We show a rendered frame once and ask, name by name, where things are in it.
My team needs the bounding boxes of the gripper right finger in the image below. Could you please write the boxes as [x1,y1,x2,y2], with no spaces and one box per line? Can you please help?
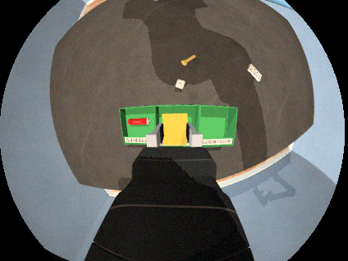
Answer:
[186,122,203,147]

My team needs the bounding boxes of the green rack of bins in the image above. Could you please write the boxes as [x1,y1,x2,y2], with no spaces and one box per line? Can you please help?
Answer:
[119,104,238,147]

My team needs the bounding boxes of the white domino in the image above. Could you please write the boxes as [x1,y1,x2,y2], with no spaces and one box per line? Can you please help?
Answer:
[247,64,261,81]

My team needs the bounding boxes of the yellow rectangular pad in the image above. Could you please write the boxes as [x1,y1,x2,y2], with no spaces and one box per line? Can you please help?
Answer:
[163,113,187,145]

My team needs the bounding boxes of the red cylinder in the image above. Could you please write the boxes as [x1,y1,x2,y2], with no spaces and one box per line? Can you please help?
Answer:
[128,118,149,125]

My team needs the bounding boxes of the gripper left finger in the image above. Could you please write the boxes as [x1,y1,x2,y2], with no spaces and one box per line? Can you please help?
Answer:
[146,122,164,147]

